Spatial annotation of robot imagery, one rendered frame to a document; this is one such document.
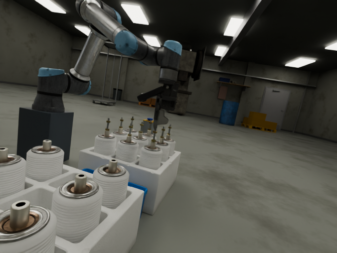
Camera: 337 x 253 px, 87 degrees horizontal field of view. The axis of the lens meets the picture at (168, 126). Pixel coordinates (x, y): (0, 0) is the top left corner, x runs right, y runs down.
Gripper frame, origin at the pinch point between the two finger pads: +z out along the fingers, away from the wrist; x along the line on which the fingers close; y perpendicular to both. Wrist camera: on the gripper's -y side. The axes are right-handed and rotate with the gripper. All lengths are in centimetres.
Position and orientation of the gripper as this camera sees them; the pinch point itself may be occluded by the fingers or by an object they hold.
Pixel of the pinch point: (154, 127)
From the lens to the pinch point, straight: 76.3
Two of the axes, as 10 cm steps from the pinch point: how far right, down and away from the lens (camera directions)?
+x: 0.4, -1.3, 9.9
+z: -1.8, 9.7, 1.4
